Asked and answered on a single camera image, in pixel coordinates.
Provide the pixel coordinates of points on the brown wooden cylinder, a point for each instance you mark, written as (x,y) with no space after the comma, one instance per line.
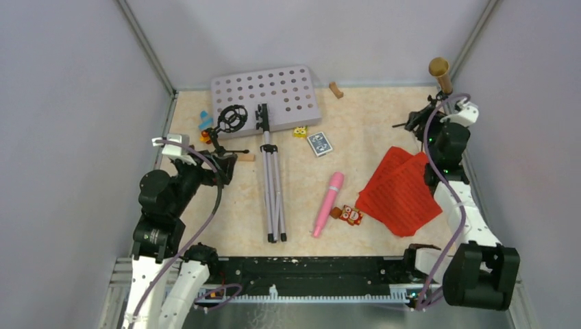
(336,212)

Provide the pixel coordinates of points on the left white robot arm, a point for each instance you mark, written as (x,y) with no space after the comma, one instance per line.
(166,275)

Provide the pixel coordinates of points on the blue playing card box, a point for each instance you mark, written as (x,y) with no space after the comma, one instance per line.
(320,144)

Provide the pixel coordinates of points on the red sheet music page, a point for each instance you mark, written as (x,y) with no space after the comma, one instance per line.
(403,206)
(391,168)

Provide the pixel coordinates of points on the tan wooden block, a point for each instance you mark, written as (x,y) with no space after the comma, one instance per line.
(335,90)

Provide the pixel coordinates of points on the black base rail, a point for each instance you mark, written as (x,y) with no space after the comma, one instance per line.
(323,276)

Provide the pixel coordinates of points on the beige wooden peg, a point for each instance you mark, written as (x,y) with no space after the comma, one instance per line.
(247,157)

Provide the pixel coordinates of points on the red owl toy block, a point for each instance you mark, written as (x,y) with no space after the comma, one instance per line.
(351,215)

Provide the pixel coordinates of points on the lilac music stand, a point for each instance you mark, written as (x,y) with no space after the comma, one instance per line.
(275,100)

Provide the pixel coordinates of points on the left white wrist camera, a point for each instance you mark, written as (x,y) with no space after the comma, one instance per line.
(175,147)

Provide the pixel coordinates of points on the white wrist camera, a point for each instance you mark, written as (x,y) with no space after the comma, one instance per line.
(175,147)
(466,115)

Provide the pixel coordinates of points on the yellow owl toy block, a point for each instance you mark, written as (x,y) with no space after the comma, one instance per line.
(300,132)

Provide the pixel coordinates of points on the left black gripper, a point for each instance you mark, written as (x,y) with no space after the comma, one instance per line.
(224,164)

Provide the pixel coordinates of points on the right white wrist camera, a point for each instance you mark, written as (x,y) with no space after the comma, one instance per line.
(466,115)

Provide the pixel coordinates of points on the gold microphone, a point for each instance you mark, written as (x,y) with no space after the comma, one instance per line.
(439,69)

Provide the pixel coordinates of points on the pink microphone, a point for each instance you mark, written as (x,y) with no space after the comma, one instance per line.
(335,184)

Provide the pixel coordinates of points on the blue yellow toy vehicle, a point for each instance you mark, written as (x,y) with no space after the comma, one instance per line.
(206,123)

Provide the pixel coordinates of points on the black tall microphone tripod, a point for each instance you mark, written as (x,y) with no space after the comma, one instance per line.
(431,102)

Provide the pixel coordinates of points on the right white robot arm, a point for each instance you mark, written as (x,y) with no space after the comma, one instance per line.
(474,270)

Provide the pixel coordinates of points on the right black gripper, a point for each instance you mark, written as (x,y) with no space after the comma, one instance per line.
(416,118)

